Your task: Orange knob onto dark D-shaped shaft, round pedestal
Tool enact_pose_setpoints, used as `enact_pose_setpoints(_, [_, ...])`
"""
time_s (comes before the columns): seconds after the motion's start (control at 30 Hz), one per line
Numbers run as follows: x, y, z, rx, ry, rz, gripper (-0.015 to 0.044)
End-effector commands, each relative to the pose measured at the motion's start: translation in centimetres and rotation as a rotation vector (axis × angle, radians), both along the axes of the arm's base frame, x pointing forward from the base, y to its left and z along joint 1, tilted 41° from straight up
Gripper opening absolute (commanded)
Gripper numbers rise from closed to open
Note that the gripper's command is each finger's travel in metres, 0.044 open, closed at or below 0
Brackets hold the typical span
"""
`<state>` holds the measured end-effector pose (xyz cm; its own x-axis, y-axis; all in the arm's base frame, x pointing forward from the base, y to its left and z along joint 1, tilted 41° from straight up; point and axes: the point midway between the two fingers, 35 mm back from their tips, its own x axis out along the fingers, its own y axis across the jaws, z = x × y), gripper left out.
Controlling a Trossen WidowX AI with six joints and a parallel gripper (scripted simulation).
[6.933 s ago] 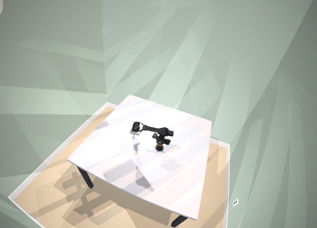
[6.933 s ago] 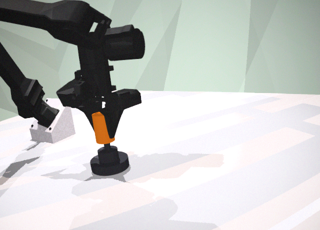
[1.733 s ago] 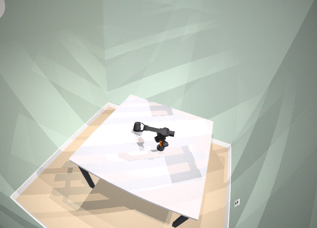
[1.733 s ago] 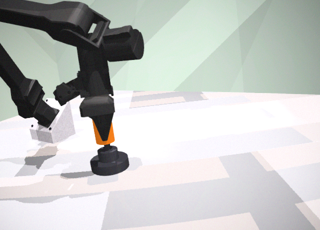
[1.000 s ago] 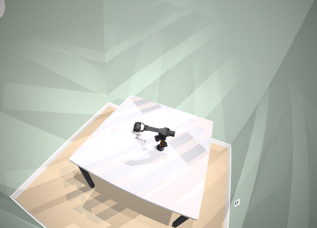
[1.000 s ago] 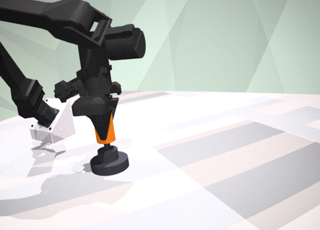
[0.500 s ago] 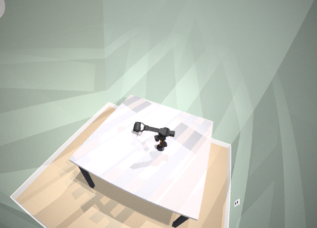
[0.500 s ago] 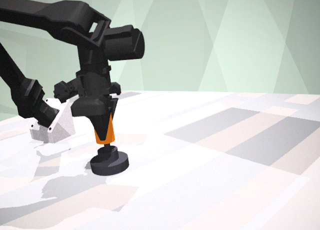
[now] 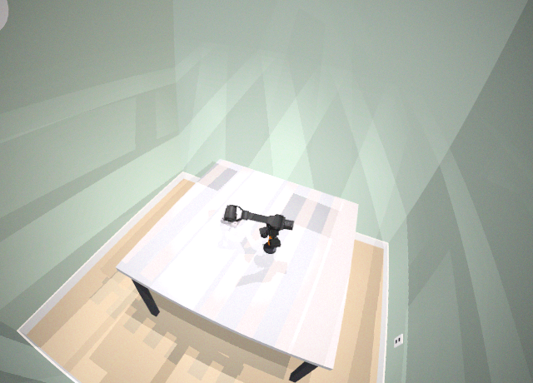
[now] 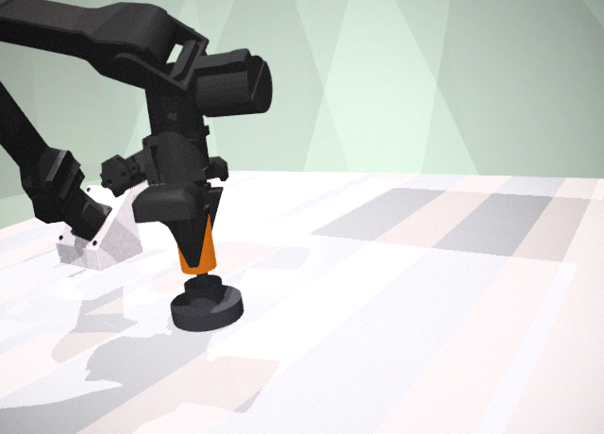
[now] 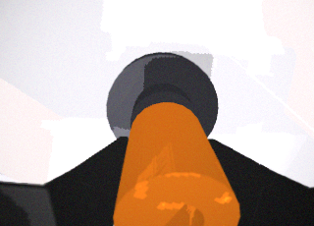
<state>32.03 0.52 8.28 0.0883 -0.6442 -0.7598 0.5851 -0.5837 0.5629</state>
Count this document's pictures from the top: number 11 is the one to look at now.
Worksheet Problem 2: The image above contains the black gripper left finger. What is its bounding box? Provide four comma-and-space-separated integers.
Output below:
0, 137, 129, 226

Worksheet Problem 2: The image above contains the grey round pedestal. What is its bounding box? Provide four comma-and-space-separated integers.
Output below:
106, 52, 219, 139

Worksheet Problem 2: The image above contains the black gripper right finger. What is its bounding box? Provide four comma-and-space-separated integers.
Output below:
207, 139, 314, 226

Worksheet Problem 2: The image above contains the orange knob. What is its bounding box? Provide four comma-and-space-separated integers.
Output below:
113, 102, 240, 226

